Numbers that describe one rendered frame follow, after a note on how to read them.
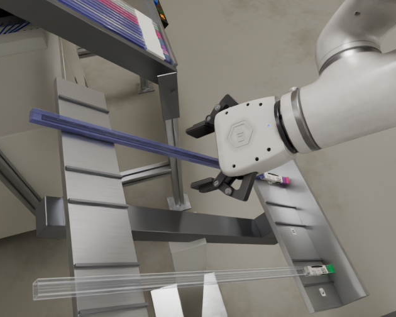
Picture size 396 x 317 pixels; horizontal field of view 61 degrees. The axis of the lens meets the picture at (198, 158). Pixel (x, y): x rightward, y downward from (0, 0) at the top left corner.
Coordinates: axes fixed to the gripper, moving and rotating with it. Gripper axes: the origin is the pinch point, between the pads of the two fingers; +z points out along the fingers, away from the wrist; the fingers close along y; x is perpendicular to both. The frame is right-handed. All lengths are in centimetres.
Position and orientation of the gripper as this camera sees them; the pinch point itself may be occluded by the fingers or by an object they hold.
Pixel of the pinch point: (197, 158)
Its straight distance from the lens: 53.8
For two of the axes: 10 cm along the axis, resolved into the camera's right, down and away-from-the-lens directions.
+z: -8.0, 2.8, 5.3
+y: 0.9, 9.3, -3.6
